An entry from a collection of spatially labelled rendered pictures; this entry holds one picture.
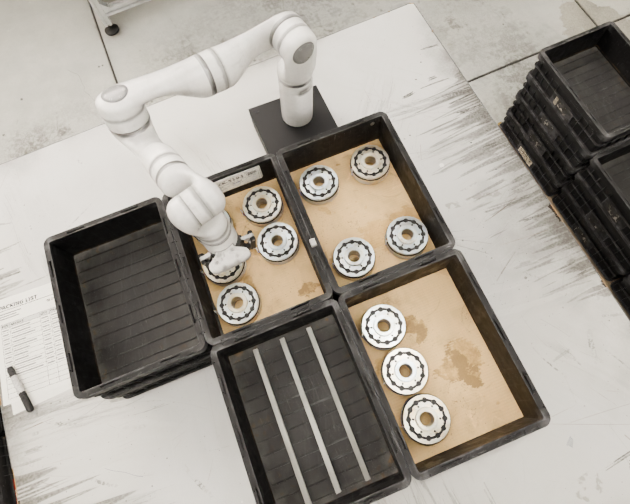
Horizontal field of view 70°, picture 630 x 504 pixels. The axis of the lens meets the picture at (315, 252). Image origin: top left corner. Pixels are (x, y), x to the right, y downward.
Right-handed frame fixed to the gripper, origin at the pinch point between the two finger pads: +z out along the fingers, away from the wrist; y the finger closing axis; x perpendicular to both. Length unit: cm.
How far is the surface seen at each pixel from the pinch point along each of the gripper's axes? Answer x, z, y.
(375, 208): 3.5, 2.3, -37.8
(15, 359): -8, 16, 67
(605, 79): -15, 36, -146
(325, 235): 4.2, 2.4, -22.9
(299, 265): 8.3, 2.4, -13.5
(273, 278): 8.3, 2.4, -6.3
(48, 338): -9, 16, 57
